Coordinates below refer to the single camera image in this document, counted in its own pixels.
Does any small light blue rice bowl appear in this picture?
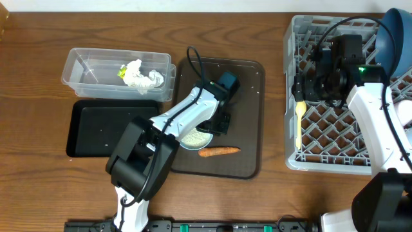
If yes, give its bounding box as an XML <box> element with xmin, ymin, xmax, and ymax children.
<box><xmin>180</xmin><ymin>128</ymin><xmax>213</xmax><ymax>150</ymax></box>

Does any orange carrot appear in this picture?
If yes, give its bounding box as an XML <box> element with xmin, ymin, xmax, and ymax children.
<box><xmin>198</xmin><ymin>147</ymin><xmax>241</xmax><ymax>157</ymax></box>

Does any pale yellow plastic spoon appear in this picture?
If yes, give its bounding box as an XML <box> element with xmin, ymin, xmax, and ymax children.
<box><xmin>295</xmin><ymin>101</ymin><xmax>306</xmax><ymax>150</ymax></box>

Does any large dark blue bowl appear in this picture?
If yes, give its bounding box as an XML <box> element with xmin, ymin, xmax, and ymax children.
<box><xmin>375</xmin><ymin>8</ymin><xmax>411</xmax><ymax>77</ymax></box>

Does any pink cup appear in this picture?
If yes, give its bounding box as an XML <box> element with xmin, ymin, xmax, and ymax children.
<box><xmin>394</xmin><ymin>100</ymin><xmax>412</xmax><ymax>127</ymax></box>

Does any white tissue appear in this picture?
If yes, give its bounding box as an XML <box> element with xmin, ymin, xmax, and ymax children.
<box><xmin>123</xmin><ymin>59</ymin><xmax>165</xmax><ymax>95</ymax></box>

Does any yellow green snack wrapper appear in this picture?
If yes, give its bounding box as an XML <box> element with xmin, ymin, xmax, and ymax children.
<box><xmin>117</xmin><ymin>65</ymin><xmax>127</xmax><ymax>79</ymax></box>

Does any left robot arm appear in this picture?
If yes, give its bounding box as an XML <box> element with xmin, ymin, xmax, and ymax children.
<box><xmin>106</xmin><ymin>79</ymin><xmax>239</xmax><ymax>231</ymax></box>

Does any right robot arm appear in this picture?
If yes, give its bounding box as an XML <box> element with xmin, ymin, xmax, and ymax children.
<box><xmin>292</xmin><ymin>64</ymin><xmax>411</xmax><ymax>231</ymax></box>

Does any grey dishwasher rack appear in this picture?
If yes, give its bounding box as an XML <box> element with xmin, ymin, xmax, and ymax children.
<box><xmin>283</xmin><ymin>15</ymin><xmax>411</xmax><ymax>176</ymax></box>

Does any brown serving tray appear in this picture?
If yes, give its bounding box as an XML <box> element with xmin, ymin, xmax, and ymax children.
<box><xmin>171</xmin><ymin>57</ymin><xmax>265</xmax><ymax>180</ymax></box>

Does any black plastic tray bin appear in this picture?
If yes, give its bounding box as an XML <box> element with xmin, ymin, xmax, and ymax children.
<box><xmin>66</xmin><ymin>99</ymin><xmax>159</xmax><ymax>158</ymax></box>

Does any clear plastic bin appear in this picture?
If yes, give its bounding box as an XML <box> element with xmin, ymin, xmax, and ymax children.
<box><xmin>61</xmin><ymin>48</ymin><xmax>176</xmax><ymax>102</ymax></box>

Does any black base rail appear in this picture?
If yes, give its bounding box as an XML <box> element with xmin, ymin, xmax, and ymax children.
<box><xmin>64</xmin><ymin>218</ymin><xmax>322</xmax><ymax>232</ymax></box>

